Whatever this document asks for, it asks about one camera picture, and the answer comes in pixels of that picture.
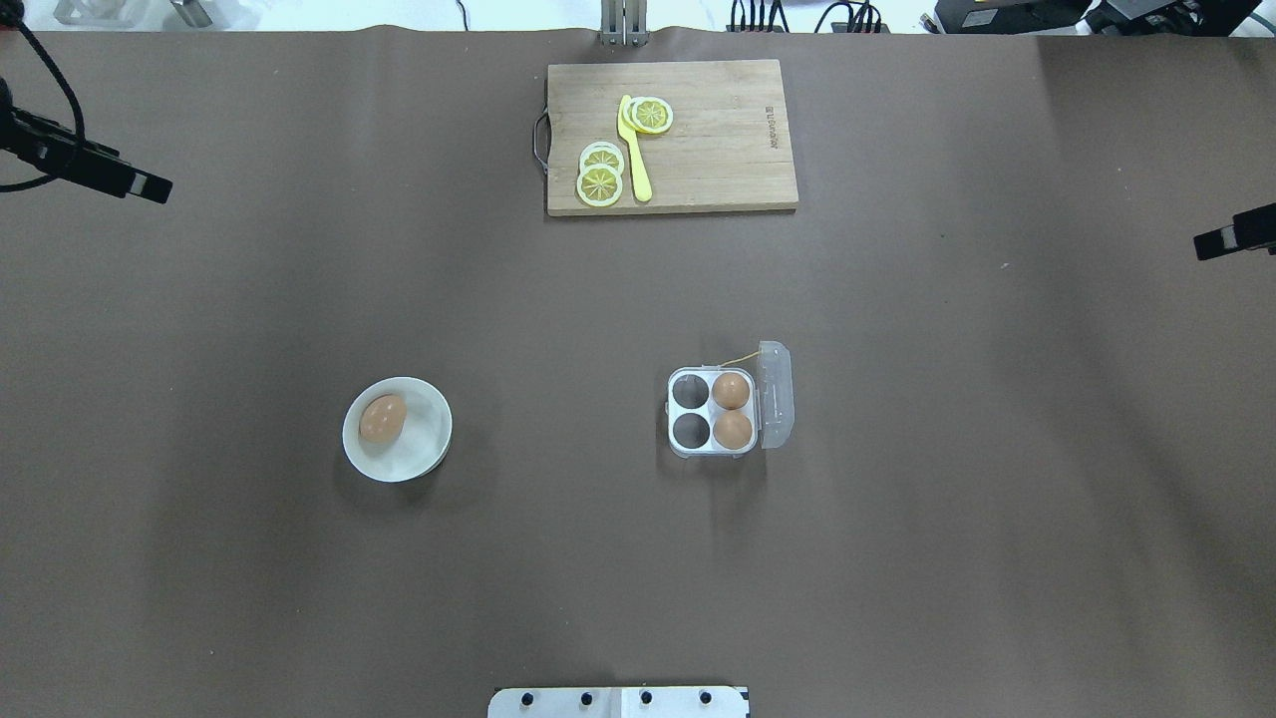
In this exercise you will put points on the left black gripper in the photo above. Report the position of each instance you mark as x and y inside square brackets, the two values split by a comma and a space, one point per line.
[88, 164]

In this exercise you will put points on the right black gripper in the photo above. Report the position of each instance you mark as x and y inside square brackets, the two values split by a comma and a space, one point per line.
[1239, 237]

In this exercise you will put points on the brown egg from bowl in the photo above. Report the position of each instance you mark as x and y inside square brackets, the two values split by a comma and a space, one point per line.
[383, 419]

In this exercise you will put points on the brown egg far slot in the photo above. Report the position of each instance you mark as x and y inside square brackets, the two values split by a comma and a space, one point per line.
[731, 390]

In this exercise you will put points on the brown egg slot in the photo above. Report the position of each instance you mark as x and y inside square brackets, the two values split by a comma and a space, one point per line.
[733, 430]
[731, 390]

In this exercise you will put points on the brown egg near slot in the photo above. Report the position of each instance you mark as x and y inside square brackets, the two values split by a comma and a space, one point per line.
[733, 430]

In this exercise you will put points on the clear plastic egg box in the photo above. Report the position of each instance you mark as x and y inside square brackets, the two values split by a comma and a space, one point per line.
[691, 410]

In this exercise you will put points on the white ceramic bowl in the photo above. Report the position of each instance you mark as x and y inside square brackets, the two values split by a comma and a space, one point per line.
[424, 441]

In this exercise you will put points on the lemon slice front lower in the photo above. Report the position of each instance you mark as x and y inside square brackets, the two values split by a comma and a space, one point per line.
[599, 185]

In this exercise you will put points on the lemon slice back lower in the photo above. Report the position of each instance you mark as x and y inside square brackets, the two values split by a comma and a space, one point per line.
[602, 153]

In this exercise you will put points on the yellow rubber band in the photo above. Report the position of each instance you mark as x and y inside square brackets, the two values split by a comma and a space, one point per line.
[741, 359]

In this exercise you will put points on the lemon slice under upper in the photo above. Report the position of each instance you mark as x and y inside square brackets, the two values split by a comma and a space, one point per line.
[624, 114]

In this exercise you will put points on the yellow plastic knife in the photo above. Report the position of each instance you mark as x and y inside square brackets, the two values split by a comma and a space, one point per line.
[641, 186]

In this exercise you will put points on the wooden cutting board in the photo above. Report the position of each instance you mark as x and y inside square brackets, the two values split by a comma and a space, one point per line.
[729, 148]

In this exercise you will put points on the lemon slice top upper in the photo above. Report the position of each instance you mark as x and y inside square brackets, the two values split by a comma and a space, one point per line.
[650, 115]

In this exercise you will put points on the aluminium frame post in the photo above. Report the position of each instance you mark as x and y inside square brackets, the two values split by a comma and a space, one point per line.
[624, 23]

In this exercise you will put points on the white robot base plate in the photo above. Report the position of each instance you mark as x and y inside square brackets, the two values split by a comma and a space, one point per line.
[622, 701]

